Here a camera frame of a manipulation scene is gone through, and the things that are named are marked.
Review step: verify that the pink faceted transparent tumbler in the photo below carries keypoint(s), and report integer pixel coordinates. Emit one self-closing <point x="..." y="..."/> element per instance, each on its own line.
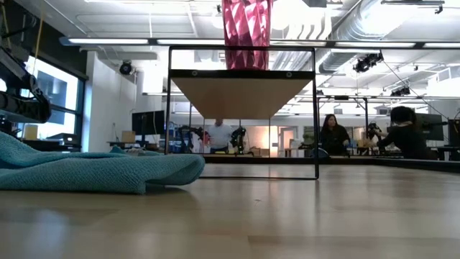
<point x="247" y="32"/>

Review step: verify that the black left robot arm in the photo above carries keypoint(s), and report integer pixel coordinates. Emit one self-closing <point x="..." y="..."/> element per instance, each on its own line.
<point x="21" y="100"/>

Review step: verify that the black background robot arm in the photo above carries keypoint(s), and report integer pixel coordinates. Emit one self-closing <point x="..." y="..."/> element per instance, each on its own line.
<point x="238" y="138"/>
<point x="190" y="138"/>

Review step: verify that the person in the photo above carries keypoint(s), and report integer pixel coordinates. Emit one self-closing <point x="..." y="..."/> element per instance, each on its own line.
<point x="220" y="136"/>
<point x="406" y="138"/>
<point x="334" y="138"/>

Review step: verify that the black computer monitor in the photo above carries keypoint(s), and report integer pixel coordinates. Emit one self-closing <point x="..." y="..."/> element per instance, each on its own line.
<point x="431" y="126"/>
<point x="148" y="122"/>

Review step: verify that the cardboard box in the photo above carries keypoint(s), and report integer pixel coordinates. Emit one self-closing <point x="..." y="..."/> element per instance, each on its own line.
<point x="128" y="136"/>

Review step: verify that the teal knitted cloth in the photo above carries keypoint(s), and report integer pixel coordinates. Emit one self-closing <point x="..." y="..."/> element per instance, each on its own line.
<point x="90" y="169"/>

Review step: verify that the yellow container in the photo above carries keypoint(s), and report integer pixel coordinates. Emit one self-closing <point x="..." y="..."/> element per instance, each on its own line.
<point x="31" y="132"/>

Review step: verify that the black frame wooden shelf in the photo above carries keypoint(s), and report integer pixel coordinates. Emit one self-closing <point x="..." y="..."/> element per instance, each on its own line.
<point x="239" y="93"/>

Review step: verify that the black ceiling camera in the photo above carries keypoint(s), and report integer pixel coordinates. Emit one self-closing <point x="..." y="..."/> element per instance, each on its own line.
<point x="125" y="68"/>

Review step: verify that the black hanging camera rig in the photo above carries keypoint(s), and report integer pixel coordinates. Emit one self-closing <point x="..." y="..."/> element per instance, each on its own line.
<point x="367" y="62"/>

